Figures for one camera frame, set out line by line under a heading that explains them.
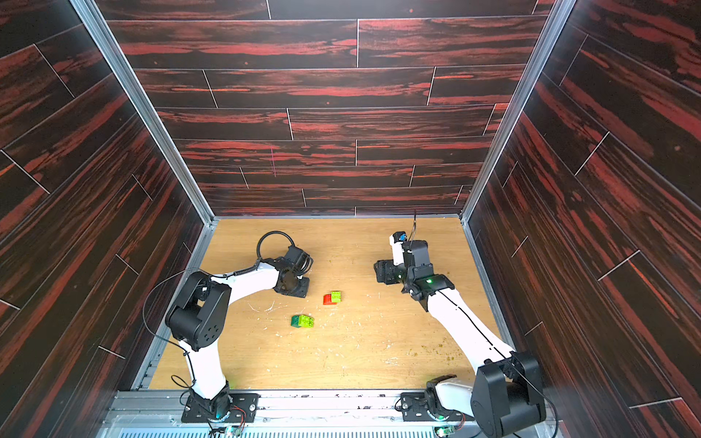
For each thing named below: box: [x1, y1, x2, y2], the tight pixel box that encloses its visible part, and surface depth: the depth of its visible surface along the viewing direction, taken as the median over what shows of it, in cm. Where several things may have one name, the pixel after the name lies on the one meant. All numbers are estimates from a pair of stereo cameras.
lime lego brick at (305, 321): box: [298, 314, 315, 329], surface depth 90 cm
